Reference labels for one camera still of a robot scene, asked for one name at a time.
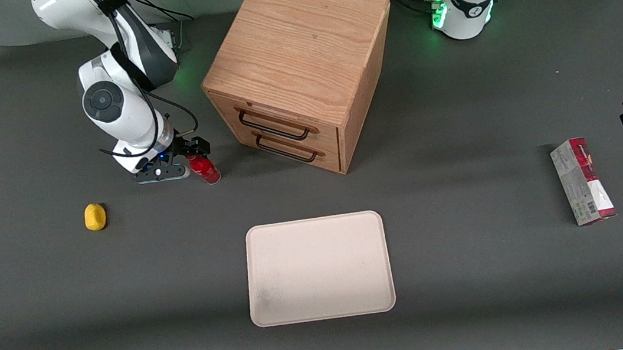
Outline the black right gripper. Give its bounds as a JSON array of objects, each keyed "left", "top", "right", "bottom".
[{"left": 156, "top": 133, "right": 213, "bottom": 172}]

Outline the red coke bottle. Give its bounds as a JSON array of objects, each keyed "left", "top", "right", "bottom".
[{"left": 186, "top": 152, "right": 223, "bottom": 188}]

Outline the white rectangular tray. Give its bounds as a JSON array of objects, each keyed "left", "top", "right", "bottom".
[{"left": 240, "top": 209, "right": 398, "bottom": 329}]

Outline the yellow rounded toy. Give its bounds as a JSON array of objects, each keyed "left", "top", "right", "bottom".
[{"left": 83, "top": 202, "right": 109, "bottom": 233}]

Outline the wooden drawer cabinet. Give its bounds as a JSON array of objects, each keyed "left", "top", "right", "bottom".
[{"left": 191, "top": 0, "right": 411, "bottom": 191}]

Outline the grey and red carton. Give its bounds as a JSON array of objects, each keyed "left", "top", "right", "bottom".
[{"left": 548, "top": 134, "right": 618, "bottom": 229}]

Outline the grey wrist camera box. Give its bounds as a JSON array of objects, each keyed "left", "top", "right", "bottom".
[{"left": 132, "top": 159, "right": 192, "bottom": 186}]

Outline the black wire drawer handle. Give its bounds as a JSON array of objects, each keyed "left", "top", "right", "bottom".
[
  {"left": 254, "top": 126, "right": 321, "bottom": 169},
  {"left": 236, "top": 100, "right": 313, "bottom": 148}
]

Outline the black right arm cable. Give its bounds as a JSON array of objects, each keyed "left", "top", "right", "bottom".
[{"left": 81, "top": 0, "right": 203, "bottom": 163}]

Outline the black right base cable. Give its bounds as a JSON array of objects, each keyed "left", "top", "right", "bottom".
[{"left": 131, "top": 0, "right": 197, "bottom": 59}]

